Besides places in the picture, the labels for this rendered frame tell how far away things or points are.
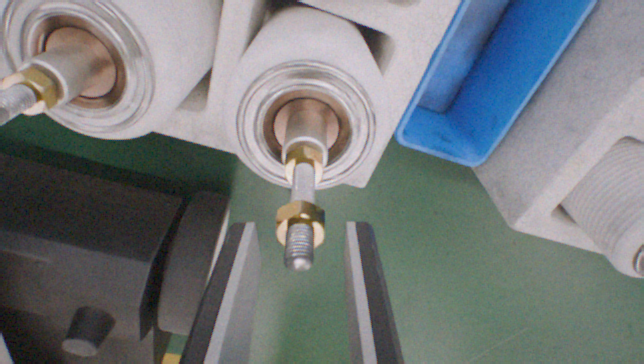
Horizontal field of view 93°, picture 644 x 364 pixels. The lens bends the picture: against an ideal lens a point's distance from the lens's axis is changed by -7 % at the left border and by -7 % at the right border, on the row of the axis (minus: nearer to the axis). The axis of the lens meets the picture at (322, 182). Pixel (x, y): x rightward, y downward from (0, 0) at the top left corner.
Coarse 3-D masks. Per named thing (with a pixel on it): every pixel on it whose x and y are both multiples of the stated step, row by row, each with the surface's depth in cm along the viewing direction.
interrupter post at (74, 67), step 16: (64, 48) 14; (80, 48) 15; (32, 64) 13; (48, 64) 13; (64, 64) 14; (80, 64) 14; (96, 64) 15; (64, 80) 13; (80, 80) 14; (96, 80) 16; (64, 96) 14
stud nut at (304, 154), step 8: (288, 152) 15; (296, 152) 15; (304, 152) 14; (312, 152) 15; (288, 160) 14; (296, 160) 14; (304, 160) 14; (312, 160) 14; (320, 160) 15; (288, 168) 15; (320, 168) 15; (288, 176) 15; (320, 176) 15
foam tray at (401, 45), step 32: (224, 0) 21; (256, 0) 22; (320, 0) 21; (352, 0) 21; (384, 0) 21; (416, 0) 21; (448, 0) 21; (224, 32) 22; (256, 32) 28; (384, 32) 22; (416, 32) 22; (0, 64) 22; (224, 64) 23; (384, 64) 24; (416, 64) 23; (192, 96) 27; (160, 128) 26; (192, 128) 26
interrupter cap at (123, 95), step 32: (32, 0) 14; (64, 0) 14; (96, 0) 14; (0, 32) 14; (32, 32) 15; (64, 32) 15; (96, 32) 15; (128, 32) 15; (128, 64) 16; (96, 96) 17; (128, 96) 16; (96, 128) 17
